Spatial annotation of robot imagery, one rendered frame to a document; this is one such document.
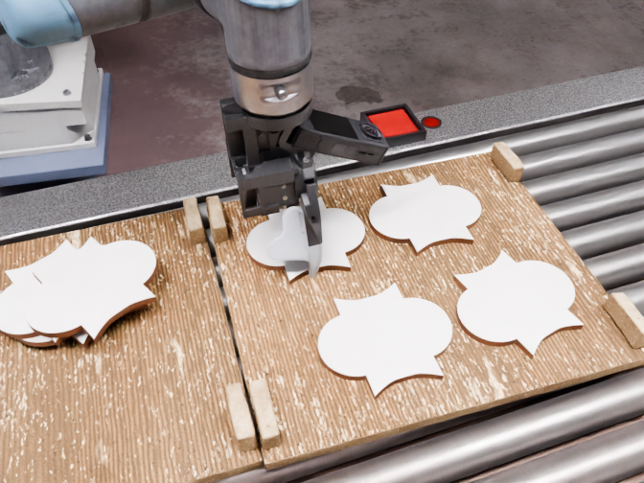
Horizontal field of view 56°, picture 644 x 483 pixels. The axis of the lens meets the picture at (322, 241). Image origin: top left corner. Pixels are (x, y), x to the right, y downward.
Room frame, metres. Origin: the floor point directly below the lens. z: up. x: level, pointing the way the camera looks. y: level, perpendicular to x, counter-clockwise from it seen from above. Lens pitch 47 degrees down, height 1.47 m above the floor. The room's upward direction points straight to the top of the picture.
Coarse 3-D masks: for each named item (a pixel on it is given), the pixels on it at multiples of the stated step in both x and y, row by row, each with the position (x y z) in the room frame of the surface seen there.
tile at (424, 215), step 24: (384, 192) 0.58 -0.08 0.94; (408, 192) 0.58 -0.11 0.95; (432, 192) 0.58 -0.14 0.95; (456, 192) 0.58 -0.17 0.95; (384, 216) 0.53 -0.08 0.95; (408, 216) 0.53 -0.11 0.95; (432, 216) 0.53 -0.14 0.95; (456, 216) 0.53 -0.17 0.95; (408, 240) 0.50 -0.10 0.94; (432, 240) 0.49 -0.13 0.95; (456, 240) 0.50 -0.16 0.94
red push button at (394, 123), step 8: (392, 112) 0.78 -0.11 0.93; (400, 112) 0.78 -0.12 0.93; (376, 120) 0.76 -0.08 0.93; (384, 120) 0.76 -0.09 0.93; (392, 120) 0.76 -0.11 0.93; (400, 120) 0.76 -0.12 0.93; (408, 120) 0.76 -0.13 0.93; (384, 128) 0.73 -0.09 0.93; (392, 128) 0.73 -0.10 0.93; (400, 128) 0.73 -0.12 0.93; (408, 128) 0.73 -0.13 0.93; (416, 128) 0.73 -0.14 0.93; (384, 136) 0.72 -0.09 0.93
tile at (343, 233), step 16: (320, 208) 0.55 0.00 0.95; (272, 224) 0.52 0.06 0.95; (336, 224) 0.52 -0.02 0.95; (352, 224) 0.52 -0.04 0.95; (256, 240) 0.49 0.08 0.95; (336, 240) 0.49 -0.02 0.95; (352, 240) 0.49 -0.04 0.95; (256, 256) 0.47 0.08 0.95; (336, 256) 0.47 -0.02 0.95; (288, 272) 0.44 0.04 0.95; (304, 272) 0.45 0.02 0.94
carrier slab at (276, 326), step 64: (320, 192) 0.59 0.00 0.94; (512, 192) 0.59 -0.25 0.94; (384, 256) 0.48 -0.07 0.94; (448, 256) 0.48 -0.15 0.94; (512, 256) 0.48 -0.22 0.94; (576, 256) 0.48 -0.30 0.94; (256, 320) 0.38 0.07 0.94; (320, 320) 0.38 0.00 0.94; (320, 384) 0.31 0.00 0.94; (448, 384) 0.31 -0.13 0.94; (512, 384) 0.31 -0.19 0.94; (320, 448) 0.24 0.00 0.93
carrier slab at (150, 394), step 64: (0, 256) 0.48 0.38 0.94; (192, 256) 0.48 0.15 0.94; (128, 320) 0.38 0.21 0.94; (192, 320) 0.38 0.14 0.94; (0, 384) 0.31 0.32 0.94; (64, 384) 0.31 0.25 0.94; (128, 384) 0.31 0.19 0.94; (192, 384) 0.31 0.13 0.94; (0, 448) 0.24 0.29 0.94; (64, 448) 0.24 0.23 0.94; (128, 448) 0.24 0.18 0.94; (192, 448) 0.24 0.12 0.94; (256, 448) 0.24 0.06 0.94
